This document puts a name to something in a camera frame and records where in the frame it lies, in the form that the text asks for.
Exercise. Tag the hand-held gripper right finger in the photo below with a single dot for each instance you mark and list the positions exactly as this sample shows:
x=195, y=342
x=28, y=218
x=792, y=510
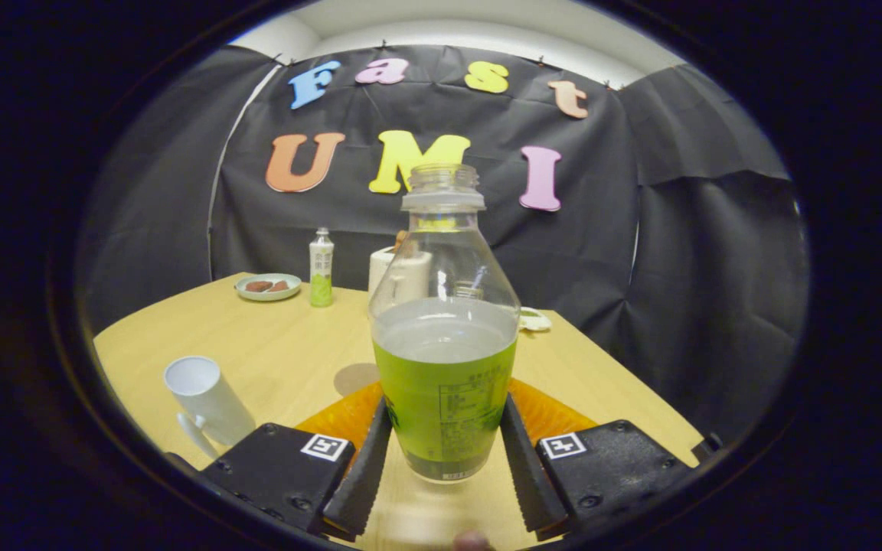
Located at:
x=529, y=478

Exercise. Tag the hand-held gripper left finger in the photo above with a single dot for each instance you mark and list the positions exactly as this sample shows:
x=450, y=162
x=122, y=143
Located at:
x=364, y=478

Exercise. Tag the round brown coaster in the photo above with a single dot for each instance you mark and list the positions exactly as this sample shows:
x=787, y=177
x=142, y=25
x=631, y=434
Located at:
x=353, y=379

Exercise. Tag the green label juice bottle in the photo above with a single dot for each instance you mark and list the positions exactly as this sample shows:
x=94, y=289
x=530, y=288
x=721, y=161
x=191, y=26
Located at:
x=445, y=398

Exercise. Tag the white cup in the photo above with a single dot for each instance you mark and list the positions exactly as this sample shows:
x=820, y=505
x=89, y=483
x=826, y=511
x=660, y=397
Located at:
x=207, y=398

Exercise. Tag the small green white bottle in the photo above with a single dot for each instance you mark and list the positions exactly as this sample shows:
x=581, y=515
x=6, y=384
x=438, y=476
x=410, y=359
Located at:
x=321, y=268

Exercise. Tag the wooden table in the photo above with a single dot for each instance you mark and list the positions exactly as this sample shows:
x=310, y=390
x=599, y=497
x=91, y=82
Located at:
x=280, y=344

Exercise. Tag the white divided dish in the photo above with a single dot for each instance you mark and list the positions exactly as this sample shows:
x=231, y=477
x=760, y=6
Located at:
x=534, y=320

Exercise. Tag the white toaster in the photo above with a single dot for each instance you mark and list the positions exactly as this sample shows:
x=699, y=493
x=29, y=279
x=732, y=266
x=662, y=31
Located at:
x=378, y=268

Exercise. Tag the pale green plate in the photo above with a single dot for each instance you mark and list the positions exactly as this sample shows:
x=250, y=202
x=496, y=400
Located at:
x=253, y=296

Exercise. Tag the toast slice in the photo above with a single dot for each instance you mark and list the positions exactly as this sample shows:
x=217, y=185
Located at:
x=400, y=241

